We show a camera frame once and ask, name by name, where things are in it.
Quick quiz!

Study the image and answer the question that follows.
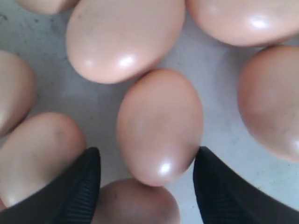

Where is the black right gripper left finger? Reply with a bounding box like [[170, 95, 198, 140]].
[[0, 147, 101, 224]]

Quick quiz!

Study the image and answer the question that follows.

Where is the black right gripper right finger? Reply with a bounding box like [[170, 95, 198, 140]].
[[193, 147, 299, 224]]

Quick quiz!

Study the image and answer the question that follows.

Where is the brown egg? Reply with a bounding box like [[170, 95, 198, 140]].
[[92, 178, 181, 224], [238, 45, 299, 162], [116, 69, 203, 186], [186, 0, 299, 47], [0, 50, 36, 137], [15, 0, 78, 15], [0, 112, 86, 207], [66, 0, 185, 84]]

